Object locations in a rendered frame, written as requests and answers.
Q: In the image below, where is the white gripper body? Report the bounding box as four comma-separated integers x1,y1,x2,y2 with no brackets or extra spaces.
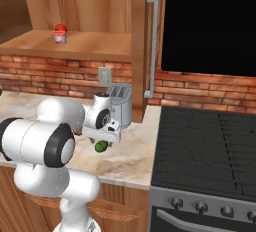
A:
81,125,122,144

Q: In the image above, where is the green avocado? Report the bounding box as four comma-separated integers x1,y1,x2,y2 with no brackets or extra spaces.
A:
94,140,109,154

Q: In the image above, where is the wooden base cabinet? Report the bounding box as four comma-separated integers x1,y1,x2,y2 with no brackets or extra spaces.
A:
0,165,151,232

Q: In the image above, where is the wooden cabinet door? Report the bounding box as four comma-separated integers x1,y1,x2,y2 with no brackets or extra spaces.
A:
130,0,168,124

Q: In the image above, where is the red-lidded jam jar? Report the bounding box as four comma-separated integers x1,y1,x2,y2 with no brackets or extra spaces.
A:
52,23,68,45

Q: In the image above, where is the silver toaster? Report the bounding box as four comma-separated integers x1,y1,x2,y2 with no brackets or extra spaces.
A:
106,82,133,131

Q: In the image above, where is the silver stove knob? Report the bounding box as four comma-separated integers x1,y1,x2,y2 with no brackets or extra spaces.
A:
220,204,235,219
194,200,210,215
246,209,256,224
169,197,185,211

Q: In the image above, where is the black and silver stove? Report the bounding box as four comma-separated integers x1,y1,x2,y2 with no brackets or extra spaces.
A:
148,105,256,232

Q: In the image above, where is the black range hood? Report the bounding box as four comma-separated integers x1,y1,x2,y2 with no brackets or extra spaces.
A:
161,0,256,78

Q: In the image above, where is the white wall outlet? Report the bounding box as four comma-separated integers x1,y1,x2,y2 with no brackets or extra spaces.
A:
97,66,113,88

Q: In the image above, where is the grey cabinet door handle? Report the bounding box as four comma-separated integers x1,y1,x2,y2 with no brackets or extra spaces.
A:
143,0,160,100

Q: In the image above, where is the silver oven door handle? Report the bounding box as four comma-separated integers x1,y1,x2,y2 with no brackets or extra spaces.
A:
156,208,256,232

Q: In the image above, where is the wooden wall cabinet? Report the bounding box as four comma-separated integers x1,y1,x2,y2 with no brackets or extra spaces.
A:
0,0,148,63

